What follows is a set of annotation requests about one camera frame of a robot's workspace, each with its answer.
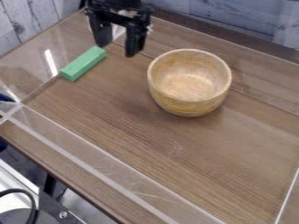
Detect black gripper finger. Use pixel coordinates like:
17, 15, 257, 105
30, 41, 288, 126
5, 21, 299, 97
88, 14, 113, 47
125, 23, 147, 57

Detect light wooden bowl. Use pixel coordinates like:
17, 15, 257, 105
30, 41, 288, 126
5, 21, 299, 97
147, 48, 232, 117

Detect green rectangular block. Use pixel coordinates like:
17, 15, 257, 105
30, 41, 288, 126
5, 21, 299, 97
60, 46, 107, 81

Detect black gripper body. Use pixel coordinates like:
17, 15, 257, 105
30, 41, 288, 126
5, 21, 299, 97
85, 0, 153, 29

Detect black metal bracket with bolt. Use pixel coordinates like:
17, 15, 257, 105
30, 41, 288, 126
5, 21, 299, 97
36, 192, 87, 224

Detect clear acrylic tray enclosure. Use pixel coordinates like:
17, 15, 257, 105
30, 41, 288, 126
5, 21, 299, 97
0, 10, 299, 224

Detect black cable loop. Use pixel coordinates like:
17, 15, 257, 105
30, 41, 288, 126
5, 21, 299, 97
0, 188, 40, 224

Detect black table leg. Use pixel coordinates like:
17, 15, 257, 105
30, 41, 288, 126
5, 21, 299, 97
42, 174, 57, 196

